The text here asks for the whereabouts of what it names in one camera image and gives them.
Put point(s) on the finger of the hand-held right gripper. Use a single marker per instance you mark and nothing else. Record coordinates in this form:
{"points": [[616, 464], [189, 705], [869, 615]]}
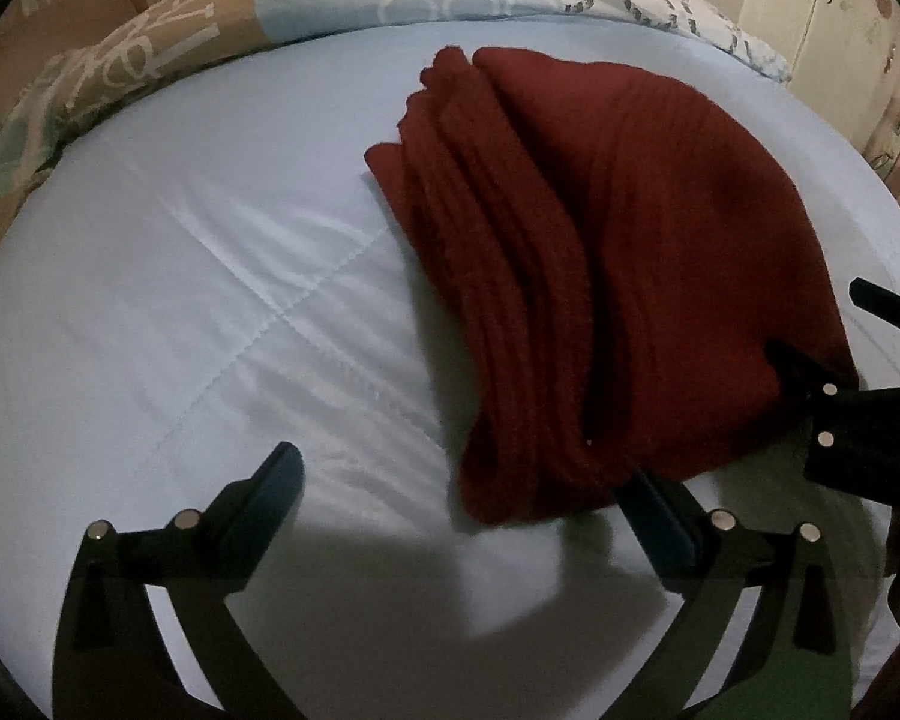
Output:
{"points": [[889, 306], [810, 382]]}

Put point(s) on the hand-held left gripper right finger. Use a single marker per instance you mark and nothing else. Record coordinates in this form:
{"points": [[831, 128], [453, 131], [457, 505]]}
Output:
{"points": [[649, 517]]}

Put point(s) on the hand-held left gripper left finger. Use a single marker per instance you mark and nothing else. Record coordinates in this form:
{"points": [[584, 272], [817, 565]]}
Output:
{"points": [[274, 491]]}

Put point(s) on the dark red knit sweater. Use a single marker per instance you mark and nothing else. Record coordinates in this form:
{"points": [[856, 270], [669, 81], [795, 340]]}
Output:
{"points": [[630, 262]]}

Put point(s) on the light blue bed sheet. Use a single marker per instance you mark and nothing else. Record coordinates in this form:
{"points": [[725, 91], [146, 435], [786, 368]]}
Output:
{"points": [[195, 300]]}

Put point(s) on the cream wardrobe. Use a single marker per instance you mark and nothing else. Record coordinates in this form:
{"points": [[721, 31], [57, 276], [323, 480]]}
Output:
{"points": [[847, 37]]}

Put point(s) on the patterned blue tan pillow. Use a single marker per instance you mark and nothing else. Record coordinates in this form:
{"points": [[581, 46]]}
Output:
{"points": [[195, 22]]}

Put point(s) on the brown bed frame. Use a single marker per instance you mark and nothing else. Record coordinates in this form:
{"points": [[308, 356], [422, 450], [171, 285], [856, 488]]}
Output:
{"points": [[37, 52]]}

